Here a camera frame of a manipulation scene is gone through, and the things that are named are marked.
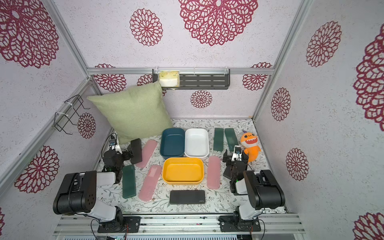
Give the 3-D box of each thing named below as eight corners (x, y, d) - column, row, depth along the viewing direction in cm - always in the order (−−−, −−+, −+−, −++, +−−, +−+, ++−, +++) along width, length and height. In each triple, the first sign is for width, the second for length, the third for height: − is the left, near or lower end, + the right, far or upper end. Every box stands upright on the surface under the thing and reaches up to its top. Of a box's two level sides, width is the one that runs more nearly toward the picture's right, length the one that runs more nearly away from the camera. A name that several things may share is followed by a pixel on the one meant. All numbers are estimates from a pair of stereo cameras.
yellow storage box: (162, 185, 89) (160, 181, 84) (165, 162, 98) (163, 157, 94) (204, 185, 89) (204, 181, 84) (202, 162, 98) (203, 157, 94)
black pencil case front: (169, 204, 82) (168, 203, 80) (170, 191, 86) (170, 190, 84) (205, 204, 82) (205, 203, 80) (204, 191, 86) (205, 190, 84)
